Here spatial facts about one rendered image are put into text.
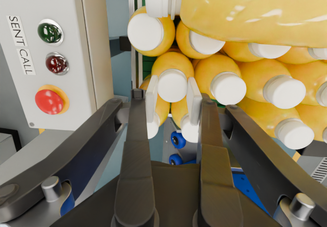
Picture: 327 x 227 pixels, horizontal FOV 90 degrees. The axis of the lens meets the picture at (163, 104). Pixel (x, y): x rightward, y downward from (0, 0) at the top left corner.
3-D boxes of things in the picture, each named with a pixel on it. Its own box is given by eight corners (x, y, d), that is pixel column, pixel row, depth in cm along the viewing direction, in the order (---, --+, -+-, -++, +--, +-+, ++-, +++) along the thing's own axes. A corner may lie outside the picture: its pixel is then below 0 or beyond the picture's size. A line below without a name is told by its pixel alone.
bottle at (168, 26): (180, 26, 36) (188, 23, 19) (162, 54, 39) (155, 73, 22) (153, 6, 35) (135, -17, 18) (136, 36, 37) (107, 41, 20)
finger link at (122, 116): (142, 126, 14) (107, 124, 14) (149, 102, 18) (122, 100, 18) (142, 110, 13) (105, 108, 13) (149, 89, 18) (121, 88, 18)
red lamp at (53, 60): (51, 72, 21) (45, 74, 20) (47, 54, 20) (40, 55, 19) (68, 73, 21) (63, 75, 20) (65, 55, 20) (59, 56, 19)
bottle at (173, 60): (172, 80, 41) (171, 117, 24) (151, 60, 39) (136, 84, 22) (193, 60, 39) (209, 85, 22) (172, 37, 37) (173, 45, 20)
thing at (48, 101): (43, 111, 23) (37, 114, 22) (36, 86, 22) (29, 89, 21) (68, 112, 23) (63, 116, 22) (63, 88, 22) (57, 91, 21)
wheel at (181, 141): (179, 153, 39) (186, 150, 41) (181, 138, 38) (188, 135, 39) (168, 143, 43) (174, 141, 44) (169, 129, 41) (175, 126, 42)
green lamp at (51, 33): (44, 43, 19) (37, 43, 18) (39, 22, 18) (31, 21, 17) (63, 43, 19) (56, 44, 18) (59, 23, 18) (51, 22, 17)
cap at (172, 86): (172, 102, 23) (172, 108, 22) (152, 83, 22) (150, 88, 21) (192, 84, 22) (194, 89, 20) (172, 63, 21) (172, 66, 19)
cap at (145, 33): (169, 27, 19) (168, 26, 18) (152, 55, 21) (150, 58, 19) (140, 7, 19) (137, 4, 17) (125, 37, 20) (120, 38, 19)
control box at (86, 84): (67, 102, 34) (27, 129, 24) (42, -16, 25) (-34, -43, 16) (115, 105, 33) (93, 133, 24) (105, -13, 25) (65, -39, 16)
